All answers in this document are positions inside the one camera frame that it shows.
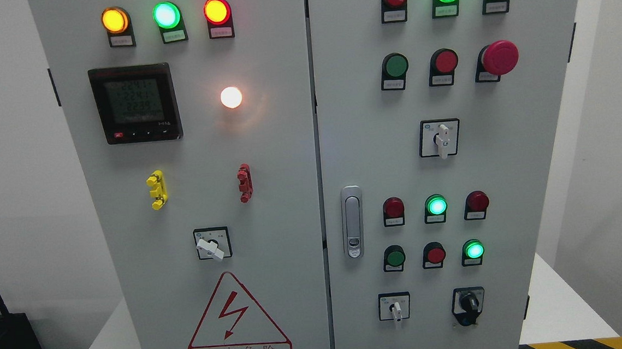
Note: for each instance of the silver swing door handle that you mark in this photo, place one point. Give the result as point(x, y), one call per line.
point(352, 223)

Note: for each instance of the left grey cabinet door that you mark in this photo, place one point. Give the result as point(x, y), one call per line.
point(276, 237)

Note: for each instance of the grey cabinet door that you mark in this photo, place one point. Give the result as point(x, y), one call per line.
point(276, 237)
point(370, 138)

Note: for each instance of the right grey cabinet door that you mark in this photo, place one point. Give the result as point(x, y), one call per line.
point(370, 138)

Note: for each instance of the red terminal connector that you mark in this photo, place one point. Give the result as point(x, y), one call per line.
point(245, 183)

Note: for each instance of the red lamp middle left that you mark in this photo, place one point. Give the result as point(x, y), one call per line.
point(393, 213)

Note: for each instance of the white glowing indicator lamp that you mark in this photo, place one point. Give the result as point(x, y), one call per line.
point(231, 97)

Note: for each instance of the green push button lower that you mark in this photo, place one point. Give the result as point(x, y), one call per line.
point(394, 259)

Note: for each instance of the green push button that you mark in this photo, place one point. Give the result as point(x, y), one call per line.
point(393, 72)
point(394, 259)

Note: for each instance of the green lit lamp middle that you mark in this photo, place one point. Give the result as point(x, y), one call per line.
point(435, 209)

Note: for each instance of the green push button upper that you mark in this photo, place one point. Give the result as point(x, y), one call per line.
point(393, 72)

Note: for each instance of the red push button lower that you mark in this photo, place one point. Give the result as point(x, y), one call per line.
point(433, 255)

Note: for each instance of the red push button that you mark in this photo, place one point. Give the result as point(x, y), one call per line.
point(442, 65)
point(433, 255)

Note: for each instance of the yellow terminal connector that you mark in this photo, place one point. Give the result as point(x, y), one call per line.
point(158, 190)

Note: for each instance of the red lamp middle right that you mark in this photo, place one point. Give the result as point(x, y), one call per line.
point(476, 206)

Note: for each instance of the red triangle warning sticker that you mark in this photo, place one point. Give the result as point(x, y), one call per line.
point(234, 319)

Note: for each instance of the red push button upper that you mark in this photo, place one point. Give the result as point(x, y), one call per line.
point(442, 65)

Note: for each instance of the green lit button lower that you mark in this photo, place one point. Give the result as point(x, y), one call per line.
point(472, 253)

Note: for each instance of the red indicator lamp top left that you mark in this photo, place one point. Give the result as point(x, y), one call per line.
point(218, 15)

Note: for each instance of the black digital power meter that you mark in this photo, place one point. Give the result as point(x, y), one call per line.
point(136, 104)

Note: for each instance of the red lamp top right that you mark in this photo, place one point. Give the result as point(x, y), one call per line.
point(393, 11)

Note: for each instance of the green indicator lamp top left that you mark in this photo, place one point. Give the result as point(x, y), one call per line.
point(169, 20)

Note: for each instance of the red mushroom emergency stop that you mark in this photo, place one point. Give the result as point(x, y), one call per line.
point(496, 59)

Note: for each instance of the yellow indicator lamp top left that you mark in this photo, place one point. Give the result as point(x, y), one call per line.
point(118, 26)

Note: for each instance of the white platform with hazard stripes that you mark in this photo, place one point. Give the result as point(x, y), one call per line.
point(557, 318)

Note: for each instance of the left door white selector switch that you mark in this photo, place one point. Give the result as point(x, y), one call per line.
point(213, 243)

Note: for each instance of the upper right white selector switch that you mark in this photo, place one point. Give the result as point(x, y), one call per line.
point(439, 138)

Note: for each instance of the lower white selector switch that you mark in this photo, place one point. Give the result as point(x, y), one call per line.
point(394, 306)

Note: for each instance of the black key selector switch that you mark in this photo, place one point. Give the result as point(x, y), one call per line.
point(467, 304)

